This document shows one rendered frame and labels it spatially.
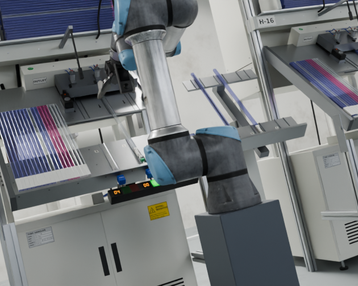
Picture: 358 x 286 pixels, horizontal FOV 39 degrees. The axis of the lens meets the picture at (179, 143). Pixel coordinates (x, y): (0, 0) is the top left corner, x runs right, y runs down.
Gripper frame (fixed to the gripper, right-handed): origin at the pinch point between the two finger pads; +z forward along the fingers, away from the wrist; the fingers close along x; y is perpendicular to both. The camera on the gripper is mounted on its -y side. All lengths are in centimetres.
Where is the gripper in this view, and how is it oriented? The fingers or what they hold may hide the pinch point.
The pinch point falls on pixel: (116, 97)
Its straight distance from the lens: 206.8
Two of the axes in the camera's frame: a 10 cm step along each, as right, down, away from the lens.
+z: -1.8, 6.4, 7.5
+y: -3.9, -7.4, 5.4
